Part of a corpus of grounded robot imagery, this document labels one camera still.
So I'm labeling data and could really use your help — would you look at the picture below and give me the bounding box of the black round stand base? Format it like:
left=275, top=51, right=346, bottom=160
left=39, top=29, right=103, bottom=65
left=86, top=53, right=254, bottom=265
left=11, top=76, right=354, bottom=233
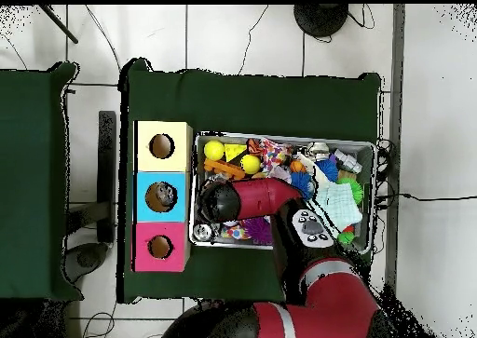
left=293, top=4, right=350, bottom=38

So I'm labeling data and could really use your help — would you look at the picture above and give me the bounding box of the wooden three-hole box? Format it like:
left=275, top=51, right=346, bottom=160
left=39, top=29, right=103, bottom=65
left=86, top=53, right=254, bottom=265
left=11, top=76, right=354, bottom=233
left=132, top=120, right=195, bottom=273

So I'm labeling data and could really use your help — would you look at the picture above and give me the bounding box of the blue spiky ball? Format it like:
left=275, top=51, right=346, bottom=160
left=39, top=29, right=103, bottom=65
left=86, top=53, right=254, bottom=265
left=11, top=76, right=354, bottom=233
left=290, top=171, right=315, bottom=199
left=316, top=158, right=339, bottom=183

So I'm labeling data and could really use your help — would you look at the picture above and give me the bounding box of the black upright stand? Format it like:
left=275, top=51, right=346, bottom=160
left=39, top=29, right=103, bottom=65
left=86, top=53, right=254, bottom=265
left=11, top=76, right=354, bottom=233
left=66, top=110, right=117, bottom=244

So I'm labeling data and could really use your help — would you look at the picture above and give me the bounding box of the grey floor cable cover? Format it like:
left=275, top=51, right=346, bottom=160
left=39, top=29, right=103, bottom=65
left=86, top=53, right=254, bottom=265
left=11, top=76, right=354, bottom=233
left=385, top=4, right=406, bottom=291

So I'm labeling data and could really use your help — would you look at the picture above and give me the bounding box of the polka dot cloth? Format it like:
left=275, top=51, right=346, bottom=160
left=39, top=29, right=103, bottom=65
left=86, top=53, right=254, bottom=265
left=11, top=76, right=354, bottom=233
left=258, top=138, right=293, bottom=171

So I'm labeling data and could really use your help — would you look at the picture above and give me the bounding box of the crushed cream can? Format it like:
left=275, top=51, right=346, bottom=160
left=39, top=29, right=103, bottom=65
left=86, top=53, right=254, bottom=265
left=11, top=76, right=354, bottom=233
left=305, top=142, right=331, bottom=158

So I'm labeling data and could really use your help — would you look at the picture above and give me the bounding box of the green spiky ball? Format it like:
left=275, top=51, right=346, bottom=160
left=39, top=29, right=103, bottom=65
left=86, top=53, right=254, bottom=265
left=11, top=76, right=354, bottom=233
left=336, top=177, right=363, bottom=205

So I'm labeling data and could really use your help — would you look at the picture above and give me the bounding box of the grey oval floor object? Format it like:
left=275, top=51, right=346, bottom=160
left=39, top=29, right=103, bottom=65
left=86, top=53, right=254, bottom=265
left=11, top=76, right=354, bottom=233
left=61, top=241, right=110, bottom=284

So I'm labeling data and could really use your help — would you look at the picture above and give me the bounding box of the thin black cable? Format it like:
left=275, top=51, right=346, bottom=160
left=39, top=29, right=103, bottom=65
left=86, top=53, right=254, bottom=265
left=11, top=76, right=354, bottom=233
left=84, top=4, right=122, bottom=73
left=238, top=4, right=270, bottom=76

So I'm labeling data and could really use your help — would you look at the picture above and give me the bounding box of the mint green muslin cloth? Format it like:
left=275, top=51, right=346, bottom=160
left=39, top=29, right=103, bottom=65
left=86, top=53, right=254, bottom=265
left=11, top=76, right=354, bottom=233
left=316, top=183, right=363, bottom=232

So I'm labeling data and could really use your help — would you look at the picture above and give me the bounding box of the black tripod leg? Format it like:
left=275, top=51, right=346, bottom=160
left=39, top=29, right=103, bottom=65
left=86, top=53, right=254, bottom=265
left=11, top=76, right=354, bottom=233
left=38, top=4, right=80, bottom=45

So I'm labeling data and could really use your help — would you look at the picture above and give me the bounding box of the orange block toy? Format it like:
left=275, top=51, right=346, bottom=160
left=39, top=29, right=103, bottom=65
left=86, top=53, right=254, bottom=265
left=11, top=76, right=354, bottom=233
left=203, top=157, right=246, bottom=180

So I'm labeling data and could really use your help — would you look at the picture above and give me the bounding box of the dark green table cloth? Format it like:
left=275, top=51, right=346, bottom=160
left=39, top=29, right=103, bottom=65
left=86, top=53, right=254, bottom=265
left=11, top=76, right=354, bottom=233
left=0, top=61, right=84, bottom=303
left=116, top=57, right=383, bottom=304

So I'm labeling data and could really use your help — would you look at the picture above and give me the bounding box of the black power cable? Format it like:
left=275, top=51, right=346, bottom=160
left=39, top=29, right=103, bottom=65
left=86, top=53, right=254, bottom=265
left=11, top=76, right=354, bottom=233
left=374, top=191, right=477, bottom=205

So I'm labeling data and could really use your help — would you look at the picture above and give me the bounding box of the purple spiky ball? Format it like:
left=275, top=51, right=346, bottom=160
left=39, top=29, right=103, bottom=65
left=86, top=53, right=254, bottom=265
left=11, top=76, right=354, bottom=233
left=240, top=216, right=274, bottom=245

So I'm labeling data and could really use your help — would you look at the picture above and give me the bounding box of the silver wire mesh bin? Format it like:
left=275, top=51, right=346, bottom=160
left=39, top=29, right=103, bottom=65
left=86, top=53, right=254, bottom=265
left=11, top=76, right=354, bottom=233
left=188, top=130, right=377, bottom=256

